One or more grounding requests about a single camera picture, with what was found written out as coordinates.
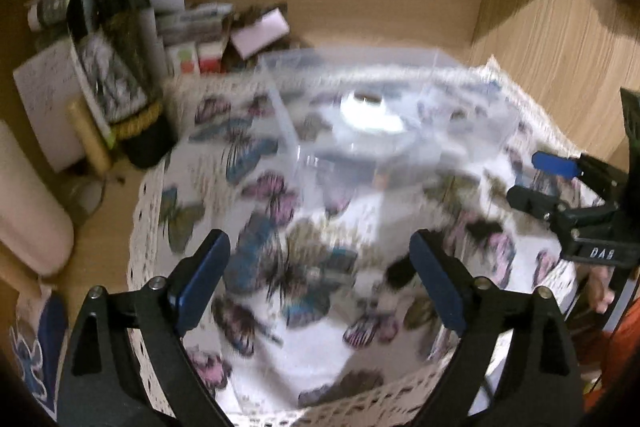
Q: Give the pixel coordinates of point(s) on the rolled newspaper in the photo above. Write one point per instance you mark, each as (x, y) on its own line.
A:
(47, 9)

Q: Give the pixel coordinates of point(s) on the orange clothing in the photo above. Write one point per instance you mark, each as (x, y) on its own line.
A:
(617, 357)

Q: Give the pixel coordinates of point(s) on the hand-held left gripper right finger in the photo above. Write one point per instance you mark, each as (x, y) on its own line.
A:
(440, 279)

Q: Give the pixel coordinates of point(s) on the green and white small box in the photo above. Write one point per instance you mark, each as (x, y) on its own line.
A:
(182, 59)

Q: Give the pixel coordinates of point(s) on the red and white small box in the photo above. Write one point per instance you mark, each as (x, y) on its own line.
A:
(210, 57)

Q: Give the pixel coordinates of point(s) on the stack of newspapers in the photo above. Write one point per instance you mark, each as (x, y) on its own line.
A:
(192, 24)

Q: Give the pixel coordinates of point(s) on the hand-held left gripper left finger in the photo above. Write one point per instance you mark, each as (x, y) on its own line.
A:
(200, 279)

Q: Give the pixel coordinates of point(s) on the white handwritten paper sheet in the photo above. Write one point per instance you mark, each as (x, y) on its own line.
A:
(45, 97)

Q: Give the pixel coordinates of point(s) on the cream cylindrical roll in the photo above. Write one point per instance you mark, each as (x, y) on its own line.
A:
(30, 207)

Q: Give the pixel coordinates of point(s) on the dark wine bottle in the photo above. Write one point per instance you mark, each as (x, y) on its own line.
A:
(102, 22)

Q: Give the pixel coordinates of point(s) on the pink and white box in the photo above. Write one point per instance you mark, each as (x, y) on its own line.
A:
(260, 32)

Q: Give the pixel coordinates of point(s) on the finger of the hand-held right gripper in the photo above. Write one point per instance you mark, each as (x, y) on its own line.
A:
(552, 164)
(530, 199)

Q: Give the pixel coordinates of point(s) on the white round lid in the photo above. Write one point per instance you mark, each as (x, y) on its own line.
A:
(370, 117)

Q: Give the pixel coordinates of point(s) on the butterfly print lace tablecloth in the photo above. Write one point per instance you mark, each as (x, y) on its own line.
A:
(320, 287)

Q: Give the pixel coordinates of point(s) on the person's right hand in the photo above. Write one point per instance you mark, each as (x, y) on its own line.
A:
(601, 289)

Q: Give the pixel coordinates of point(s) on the blue and white cloth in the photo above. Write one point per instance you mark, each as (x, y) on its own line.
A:
(37, 347)

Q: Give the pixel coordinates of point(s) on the clear plastic box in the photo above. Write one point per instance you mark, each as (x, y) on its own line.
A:
(440, 72)

